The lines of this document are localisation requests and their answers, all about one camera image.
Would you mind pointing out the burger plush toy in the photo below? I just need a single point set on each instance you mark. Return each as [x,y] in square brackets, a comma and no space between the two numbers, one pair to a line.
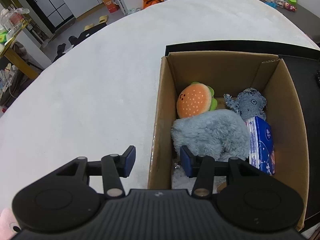
[195,99]

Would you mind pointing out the orange cardboard carton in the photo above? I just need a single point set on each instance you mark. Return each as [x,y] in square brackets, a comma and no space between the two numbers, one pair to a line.
[111,5]

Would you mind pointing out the grey fluffy plush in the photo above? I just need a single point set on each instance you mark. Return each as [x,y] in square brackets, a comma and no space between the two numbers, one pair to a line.
[221,134]

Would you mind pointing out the brown cardboard box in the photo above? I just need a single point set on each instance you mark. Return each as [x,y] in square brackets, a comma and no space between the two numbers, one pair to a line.
[231,72]

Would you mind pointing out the clutter of toys on bench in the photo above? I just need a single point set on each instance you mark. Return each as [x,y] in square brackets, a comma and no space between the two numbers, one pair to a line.
[282,0]

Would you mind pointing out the black shoes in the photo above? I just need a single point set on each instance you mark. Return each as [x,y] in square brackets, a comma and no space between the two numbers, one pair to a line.
[62,50]

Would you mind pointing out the yellow metal shelf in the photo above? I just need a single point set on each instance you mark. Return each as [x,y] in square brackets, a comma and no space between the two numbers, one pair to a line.
[14,58]

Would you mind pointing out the blue tissue pack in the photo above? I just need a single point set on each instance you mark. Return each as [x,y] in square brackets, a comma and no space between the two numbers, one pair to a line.
[261,154]

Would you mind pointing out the black tray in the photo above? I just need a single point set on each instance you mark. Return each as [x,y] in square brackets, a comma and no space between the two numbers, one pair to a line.
[303,65]

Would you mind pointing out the small grey knitted toy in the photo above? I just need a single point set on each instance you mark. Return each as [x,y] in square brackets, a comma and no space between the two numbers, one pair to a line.
[248,104]

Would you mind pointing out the clear bag of white filling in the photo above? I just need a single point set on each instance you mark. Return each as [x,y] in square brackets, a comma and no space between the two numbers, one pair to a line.
[179,180]

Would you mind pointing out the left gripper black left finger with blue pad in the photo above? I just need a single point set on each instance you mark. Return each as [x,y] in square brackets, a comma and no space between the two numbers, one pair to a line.
[111,168]

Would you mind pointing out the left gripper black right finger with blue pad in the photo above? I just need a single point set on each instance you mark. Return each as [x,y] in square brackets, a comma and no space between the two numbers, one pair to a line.
[204,168]

